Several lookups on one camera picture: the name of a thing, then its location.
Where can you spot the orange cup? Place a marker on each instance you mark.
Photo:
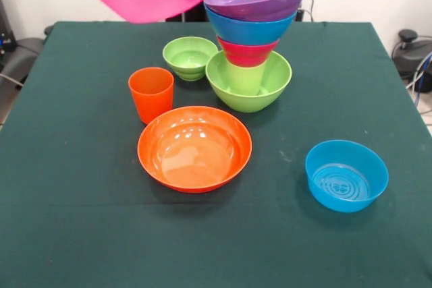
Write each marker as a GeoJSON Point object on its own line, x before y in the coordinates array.
{"type": "Point", "coordinates": [152, 99]}

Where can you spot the small blue bowl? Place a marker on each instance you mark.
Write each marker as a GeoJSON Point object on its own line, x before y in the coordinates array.
{"type": "Point", "coordinates": [347, 183]}

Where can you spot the dark green tablecloth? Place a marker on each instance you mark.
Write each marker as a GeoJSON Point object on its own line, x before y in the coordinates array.
{"type": "Point", "coordinates": [216, 251]}

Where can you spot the black computer tower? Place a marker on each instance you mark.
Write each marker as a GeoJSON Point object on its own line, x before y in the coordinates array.
{"type": "Point", "coordinates": [6, 31]}

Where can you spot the light green cup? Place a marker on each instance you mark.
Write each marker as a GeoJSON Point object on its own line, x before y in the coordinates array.
{"type": "Point", "coordinates": [246, 80]}

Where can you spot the medium green bowl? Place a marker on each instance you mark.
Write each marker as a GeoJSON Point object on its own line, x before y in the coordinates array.
{"type": "Point", "coordinates": [246, 102]}

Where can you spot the large blue bowl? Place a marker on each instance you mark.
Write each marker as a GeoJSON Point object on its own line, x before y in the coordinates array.
{"type": "Point", "coordinates": [249, 31]}

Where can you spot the wide orange bowl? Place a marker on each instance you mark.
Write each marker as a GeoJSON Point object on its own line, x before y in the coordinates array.
{"type": "Point", "coordinates": [195, 160]}

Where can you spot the small green bowl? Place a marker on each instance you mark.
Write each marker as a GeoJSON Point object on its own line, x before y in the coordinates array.
{"type": "Point", "coordinates": [189, 55]}

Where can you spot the small crimson bowl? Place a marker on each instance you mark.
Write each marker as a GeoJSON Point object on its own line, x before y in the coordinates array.
{"type": "Point", "coordinates": [246, 55]}

